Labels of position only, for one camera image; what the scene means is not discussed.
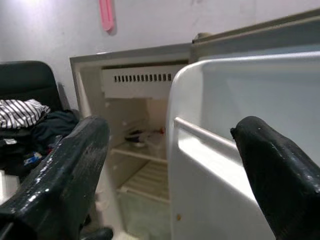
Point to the black padded armchair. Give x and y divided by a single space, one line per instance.
25 80

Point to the white vented freezer compartment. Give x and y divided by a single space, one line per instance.
140 85

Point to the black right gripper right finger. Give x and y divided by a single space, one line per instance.
282 180

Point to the white fridge door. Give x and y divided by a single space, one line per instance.
212 187

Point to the white mini fridge cabinet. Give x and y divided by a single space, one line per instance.
92 85

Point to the dark green garment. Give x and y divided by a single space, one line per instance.
57 125

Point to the pink plastic wall hanger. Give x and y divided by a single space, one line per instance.
107 15

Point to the white door shelf rail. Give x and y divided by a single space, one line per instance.
205 136

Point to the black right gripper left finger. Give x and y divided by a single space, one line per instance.
55 190

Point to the black white striped cloth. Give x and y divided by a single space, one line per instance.
20 112

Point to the dark item in fridge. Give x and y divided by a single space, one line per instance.
136 138

